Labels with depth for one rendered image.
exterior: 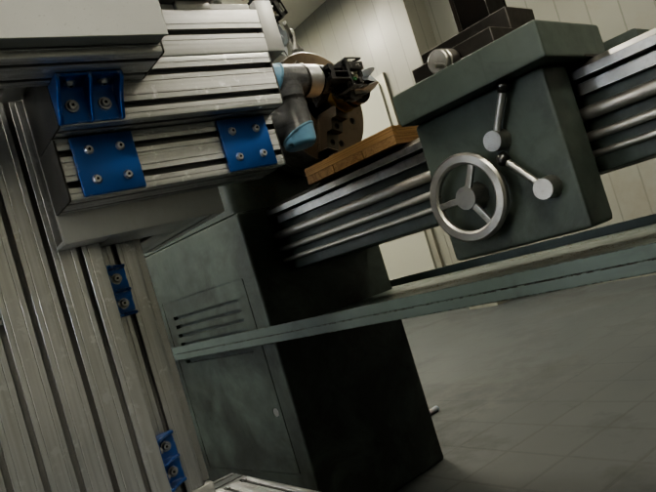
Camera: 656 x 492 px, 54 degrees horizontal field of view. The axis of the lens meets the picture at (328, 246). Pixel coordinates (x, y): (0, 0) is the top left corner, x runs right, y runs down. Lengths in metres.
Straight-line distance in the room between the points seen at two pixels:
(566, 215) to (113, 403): 0.77
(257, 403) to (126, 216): 0.91
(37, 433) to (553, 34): 0.97
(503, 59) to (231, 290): 1.01
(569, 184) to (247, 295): 0.94
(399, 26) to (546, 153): 4.41
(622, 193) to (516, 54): 3.63
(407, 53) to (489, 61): 4.31
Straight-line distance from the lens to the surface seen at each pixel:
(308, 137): 1.40
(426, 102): 1.16
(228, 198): 1.70
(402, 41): 5.42
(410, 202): 1.38
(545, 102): 1.08
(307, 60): 1.81
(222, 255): 1.77
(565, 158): 1.07
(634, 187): 4.61
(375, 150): 1.40
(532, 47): 1.05
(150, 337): 1.15
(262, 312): 1.68
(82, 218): 1.03
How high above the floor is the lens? 0.66
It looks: 2 degrees up
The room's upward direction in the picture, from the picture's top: 17 degrees counter-clockwise
